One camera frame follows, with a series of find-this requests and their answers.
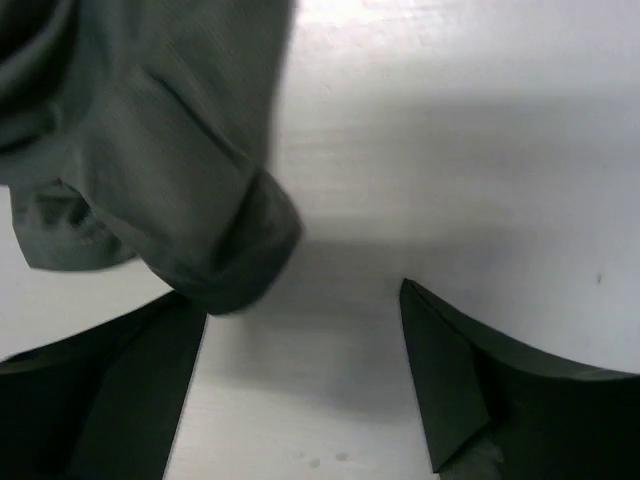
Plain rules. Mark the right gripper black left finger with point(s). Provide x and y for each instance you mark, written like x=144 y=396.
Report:
x=104 y=403

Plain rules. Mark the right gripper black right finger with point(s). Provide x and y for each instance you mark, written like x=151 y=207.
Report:
x=493 y=407

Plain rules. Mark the dark grey t-shirt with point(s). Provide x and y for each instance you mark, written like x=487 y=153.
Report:
x=141 y=129

